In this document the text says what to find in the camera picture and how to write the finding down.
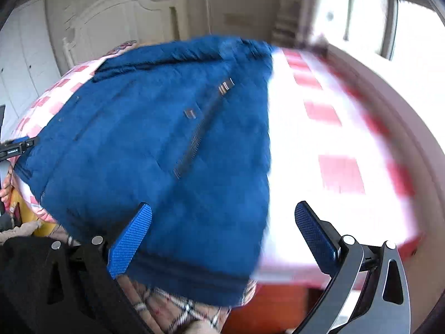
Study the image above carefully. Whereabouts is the blue quilted jacket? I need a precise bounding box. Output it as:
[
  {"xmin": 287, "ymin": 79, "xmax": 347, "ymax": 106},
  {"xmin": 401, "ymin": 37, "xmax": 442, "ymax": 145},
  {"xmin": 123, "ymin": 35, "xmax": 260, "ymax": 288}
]
[{"xmin": 14, "ymin": 36, "xmax": 273, "ymax": 306}]

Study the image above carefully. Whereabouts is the beige plaid clothing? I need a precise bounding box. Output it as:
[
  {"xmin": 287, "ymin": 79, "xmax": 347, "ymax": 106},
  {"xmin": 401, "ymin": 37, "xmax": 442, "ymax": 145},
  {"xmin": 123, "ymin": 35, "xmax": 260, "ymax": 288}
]
[{"xmin": 116, "ymin": 274, "xmax": 257, "ymax": 333}]

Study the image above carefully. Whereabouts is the white wardrobe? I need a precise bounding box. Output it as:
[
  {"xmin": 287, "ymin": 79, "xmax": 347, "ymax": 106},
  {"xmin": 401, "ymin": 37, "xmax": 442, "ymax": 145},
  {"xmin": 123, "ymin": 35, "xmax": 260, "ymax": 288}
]
[{"xmin": 0, "ymin": 0, "xmax": 60, "ymax": 134}]

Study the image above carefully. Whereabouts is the colourful patterned pillow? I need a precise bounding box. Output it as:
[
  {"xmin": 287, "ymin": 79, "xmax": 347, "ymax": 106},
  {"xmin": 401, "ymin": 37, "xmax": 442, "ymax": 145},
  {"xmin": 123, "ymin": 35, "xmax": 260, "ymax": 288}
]
[{"xmin": 106, "ymin": 40, "xmax": 137, "ymax": 56}]

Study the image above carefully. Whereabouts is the red white checkered bedsheet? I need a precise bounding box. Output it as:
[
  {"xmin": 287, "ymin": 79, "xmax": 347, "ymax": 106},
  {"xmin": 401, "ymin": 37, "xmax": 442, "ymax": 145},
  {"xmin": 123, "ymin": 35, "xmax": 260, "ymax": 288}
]
[{"xmin": 13, "ymin": 46, "xmax": 419, "ymax": 286}]

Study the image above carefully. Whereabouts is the white wooden headboard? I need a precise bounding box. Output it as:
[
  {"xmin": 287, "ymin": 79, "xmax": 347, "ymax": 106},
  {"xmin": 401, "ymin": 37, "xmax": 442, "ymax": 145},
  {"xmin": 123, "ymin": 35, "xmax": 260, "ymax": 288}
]
[{"xmin": 63, "ymin": 0, "xmax": 190, "ymax": 68}]

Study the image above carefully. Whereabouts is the patterned beige curtain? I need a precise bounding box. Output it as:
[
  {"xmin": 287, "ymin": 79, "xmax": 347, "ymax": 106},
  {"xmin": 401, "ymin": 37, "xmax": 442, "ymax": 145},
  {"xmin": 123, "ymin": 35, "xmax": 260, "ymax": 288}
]
[{"xmin": 271, "ymin": 0, "xmax": 333, "ymax": 50}]

